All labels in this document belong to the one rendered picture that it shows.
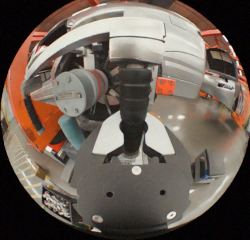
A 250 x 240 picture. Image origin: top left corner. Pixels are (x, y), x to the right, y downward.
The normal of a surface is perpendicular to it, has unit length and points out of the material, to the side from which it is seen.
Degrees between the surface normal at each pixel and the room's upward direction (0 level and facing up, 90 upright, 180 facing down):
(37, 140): 90
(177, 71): 90
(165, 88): 90
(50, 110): 90
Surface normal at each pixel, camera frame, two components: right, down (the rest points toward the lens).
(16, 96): 1.00, 0.03
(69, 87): -0.04, 0.53
